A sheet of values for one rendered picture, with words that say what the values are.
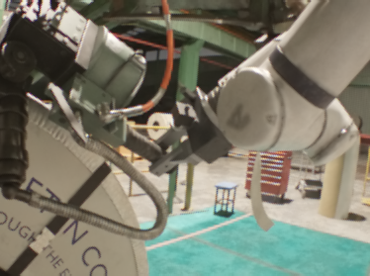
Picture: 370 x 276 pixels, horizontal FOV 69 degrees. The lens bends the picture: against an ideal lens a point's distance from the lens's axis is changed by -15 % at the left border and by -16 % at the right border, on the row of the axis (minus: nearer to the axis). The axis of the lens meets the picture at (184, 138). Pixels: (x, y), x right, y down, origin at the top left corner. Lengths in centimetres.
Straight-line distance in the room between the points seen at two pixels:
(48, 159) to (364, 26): 59
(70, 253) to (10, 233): 16
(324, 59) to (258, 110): 8
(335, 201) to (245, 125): 460
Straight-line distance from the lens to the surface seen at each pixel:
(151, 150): 56
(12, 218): 66
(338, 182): 484
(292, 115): 32
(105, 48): 52
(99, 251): 79
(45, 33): 50
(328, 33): 30
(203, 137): 51
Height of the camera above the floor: 130
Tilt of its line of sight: 4 degrees down
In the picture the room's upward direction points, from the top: 5 degrees clockwise
